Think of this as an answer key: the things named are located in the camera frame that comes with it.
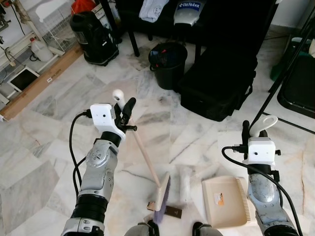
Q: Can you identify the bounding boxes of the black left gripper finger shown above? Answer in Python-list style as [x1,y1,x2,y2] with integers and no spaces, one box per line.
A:
[123,97,137,121]

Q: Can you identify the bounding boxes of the wooden broom with purple bristles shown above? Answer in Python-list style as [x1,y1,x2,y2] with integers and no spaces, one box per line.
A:
[112,89,172,225]

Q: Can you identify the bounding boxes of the beige dustpan with long handle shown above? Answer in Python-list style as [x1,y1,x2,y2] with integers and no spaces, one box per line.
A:
[202,115,279,229]

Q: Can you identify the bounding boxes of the white paper roll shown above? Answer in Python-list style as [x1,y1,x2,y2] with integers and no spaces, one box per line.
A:
[180,166,193,204]

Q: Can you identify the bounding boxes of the large black suitcase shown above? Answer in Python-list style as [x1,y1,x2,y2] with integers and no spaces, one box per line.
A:
[178,47,257,122]

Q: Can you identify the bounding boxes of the black round rubbish bin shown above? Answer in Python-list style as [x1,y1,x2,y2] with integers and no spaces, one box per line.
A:
[149,42,188,90]

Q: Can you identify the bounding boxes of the black folded chair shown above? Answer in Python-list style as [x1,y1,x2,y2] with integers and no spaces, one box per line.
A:
[277,52,315,118]

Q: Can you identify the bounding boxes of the green bag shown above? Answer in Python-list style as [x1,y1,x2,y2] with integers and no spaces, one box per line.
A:
[270,37,315,82]

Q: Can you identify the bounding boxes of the black vacuum cleaner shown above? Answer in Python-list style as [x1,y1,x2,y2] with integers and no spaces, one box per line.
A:
[70,11,120,66]

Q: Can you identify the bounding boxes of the long brown cardboard box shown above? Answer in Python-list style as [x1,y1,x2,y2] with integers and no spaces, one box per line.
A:
[0,45,84,121]

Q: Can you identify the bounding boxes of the small dark brown card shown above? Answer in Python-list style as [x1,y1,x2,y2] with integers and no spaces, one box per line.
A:
[165,206,183,220]

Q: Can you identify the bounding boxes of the black table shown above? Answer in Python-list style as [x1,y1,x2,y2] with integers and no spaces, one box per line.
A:
[101,0,279,63]

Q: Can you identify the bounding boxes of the white plastic jug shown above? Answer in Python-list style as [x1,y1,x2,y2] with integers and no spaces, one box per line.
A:
[30,38,54,62]

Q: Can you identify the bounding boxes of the robot right leg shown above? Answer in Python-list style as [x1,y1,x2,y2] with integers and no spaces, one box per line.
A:
[193,222,225,236]

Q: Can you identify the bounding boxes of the robot leg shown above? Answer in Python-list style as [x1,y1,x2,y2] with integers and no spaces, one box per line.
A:
[124,222,159,236]
[193,222,225,236]

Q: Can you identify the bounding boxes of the robot left leg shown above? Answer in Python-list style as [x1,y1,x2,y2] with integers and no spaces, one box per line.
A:
[124,222,159,236]

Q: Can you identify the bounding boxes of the white framed tablet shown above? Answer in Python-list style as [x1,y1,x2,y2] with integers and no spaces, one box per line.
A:
[7,66,40,93]

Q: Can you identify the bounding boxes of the orange item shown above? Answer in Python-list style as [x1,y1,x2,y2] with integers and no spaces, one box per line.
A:
[71,0,96,14]

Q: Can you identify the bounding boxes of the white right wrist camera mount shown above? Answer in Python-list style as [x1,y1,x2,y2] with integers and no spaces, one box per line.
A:
[244,137,276,166]

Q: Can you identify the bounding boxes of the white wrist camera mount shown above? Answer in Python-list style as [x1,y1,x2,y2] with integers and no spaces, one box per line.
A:
[244,137,276,166]
[90,104,126,143]

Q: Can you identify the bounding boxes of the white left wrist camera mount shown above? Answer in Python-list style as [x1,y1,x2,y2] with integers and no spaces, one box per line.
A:
[90,104,126,143]

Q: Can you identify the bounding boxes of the white wire rack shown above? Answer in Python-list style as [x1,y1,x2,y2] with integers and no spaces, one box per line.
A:
[34,0,77,50]

